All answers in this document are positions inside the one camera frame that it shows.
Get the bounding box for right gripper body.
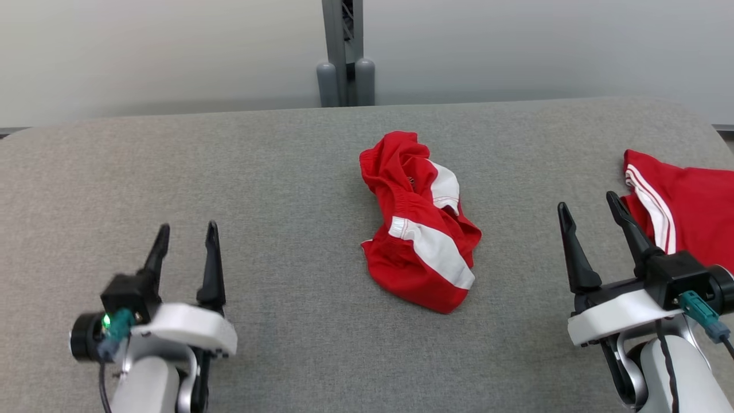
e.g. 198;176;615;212
568;278;686;346

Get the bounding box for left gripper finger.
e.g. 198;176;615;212
140;224;171;283
197;220;227;313

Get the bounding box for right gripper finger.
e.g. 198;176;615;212
557;202;603;294
606;191;660;270

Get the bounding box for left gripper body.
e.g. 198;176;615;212
132;303;238;356

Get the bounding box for red basketball jersey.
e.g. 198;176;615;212
621;149;734;273

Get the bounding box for red shorts white stripes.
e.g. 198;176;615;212
360;131;482;314

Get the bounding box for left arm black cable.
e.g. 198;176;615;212
95;308;138;413

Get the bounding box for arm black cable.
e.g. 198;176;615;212
654;291;734;413
95;308;138;413

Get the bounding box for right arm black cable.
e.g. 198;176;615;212
654;291;734;413

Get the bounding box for grey cylindrical post foot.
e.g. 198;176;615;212
317;61;339;108
354;58;376;107

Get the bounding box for grey metal post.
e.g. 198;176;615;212
321;0;364;107

